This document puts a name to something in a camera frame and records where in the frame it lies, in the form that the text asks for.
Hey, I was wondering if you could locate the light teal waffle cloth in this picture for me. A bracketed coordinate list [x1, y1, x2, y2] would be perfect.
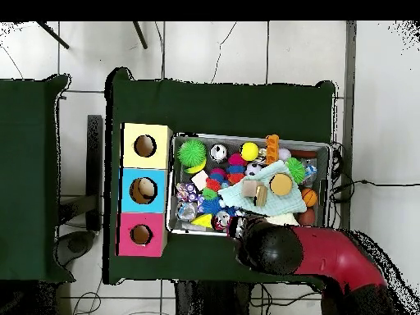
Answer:
[217, 159, 308, 217]

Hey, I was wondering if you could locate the plain wooden block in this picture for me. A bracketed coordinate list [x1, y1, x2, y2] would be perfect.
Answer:
[241, 180, 261, 199]

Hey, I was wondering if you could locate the yellow ball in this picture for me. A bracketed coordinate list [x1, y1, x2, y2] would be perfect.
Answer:
[240, 141, 260, 162]

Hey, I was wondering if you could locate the dark green side tablecloth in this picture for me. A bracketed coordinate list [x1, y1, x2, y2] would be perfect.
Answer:
[0, 74, 75, 284]

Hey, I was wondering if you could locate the grey round base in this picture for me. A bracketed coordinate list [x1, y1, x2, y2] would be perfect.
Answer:
[55, 230, 97, 267]

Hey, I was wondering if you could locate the small brown football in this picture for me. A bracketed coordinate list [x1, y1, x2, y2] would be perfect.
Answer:
[296, 208, 317, 227]

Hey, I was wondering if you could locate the black cable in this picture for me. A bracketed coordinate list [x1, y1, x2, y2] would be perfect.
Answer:
[331, 178, 420, 203]

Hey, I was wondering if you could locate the black upright post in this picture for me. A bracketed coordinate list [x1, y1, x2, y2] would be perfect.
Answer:
[85, 114, 104, 232]

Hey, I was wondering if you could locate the small orange basketball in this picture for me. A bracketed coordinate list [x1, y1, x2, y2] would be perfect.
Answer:
[300, 187, 318, 208]

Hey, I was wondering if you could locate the orange plastic toy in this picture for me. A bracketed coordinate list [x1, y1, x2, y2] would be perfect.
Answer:
[264, 134, 281, 166]

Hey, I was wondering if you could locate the toy hamburger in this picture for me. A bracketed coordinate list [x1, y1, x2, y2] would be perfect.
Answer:
[268, 172, 294, 197]

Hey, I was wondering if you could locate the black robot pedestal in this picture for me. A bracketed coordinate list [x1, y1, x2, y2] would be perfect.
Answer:
[173, 280, 254, 315]

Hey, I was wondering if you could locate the shallow wire mesh bin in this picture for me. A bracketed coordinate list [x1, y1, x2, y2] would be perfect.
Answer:
[165, 131, 331, 243]

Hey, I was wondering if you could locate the wooden box with three holes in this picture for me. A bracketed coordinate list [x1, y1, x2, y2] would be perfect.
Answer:
[116, 122, 174, 258]

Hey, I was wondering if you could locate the large green spiky ball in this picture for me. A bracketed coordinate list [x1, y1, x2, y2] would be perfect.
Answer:
[176, 139, 208, 168]

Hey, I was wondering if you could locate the black metal leg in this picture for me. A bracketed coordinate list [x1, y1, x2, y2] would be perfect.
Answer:
[131, 21, 148, 50]
[35, 21, 71, 50]

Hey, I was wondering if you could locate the cream waffle cloth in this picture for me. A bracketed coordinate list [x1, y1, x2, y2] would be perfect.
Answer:
[264, 212, 300, 227]

